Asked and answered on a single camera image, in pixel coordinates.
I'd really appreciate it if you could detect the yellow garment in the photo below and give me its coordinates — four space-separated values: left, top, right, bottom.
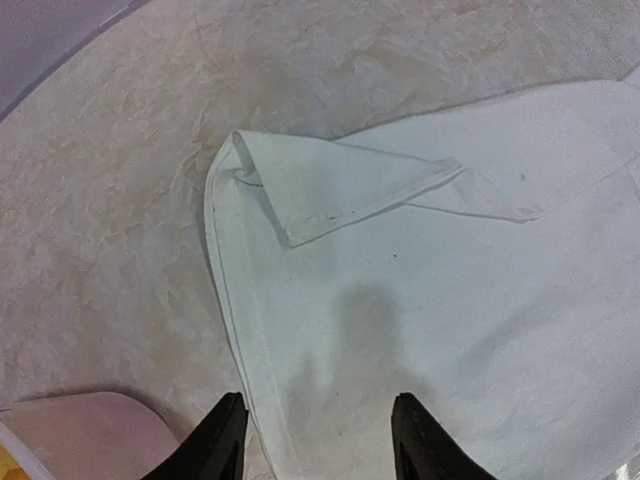
0 445 30 480

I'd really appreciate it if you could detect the white plastic laundry basket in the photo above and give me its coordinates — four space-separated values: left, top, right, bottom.
1 392 180 479

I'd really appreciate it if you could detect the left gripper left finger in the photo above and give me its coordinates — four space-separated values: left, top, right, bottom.
144 392 248 480

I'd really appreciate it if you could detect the white t-shirt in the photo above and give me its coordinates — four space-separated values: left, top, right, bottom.
204 73 639 479

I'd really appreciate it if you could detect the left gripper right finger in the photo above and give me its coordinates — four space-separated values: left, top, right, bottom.
391 393 483 480

